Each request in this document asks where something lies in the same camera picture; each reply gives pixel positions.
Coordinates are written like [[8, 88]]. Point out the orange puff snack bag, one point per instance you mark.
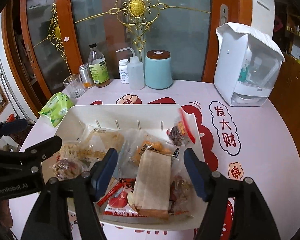
[[144, 141]]

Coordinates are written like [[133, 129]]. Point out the clear drinking glass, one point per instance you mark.
[[74, 86]]

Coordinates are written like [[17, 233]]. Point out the glass bottle green label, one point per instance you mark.
[[98, 67]]

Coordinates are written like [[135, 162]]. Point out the silver metal can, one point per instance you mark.
[[86, 76]]

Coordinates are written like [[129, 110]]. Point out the white water dispenser appliance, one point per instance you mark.
[[248, 65]]

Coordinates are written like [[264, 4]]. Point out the light blue ceramic canister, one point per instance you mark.
[[158, 70]]

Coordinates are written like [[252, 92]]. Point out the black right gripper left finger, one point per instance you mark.
[[49, 217]]

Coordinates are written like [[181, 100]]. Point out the white pill bottle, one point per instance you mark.
[[123, 71]]

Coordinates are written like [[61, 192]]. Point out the white red snack bag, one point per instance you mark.
[[118, 200]]

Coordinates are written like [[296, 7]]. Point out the pale puffed rice snack bag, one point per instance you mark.
[[70, 150]]

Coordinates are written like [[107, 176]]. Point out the dark nut snack bag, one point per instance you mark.
[[65, 169]]

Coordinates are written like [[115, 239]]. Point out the white squeeze wash bottle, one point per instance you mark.
[[135, 70]]

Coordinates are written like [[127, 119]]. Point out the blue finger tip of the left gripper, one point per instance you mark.
[[14, 127]]

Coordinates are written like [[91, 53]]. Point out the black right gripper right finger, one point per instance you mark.
[[252, 218]]

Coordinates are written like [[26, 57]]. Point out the large cracker snack bag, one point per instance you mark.
[[95, 143]]

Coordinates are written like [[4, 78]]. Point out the beige wafer snack packet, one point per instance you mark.
[[152, 185]]

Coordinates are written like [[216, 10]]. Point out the green tissue pack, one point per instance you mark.
[[56, 108]]

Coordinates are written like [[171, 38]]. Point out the white plastic storage bin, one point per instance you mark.
[[156, 119]]

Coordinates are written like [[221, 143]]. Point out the red dates zip bag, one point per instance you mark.
[[180, 134]]

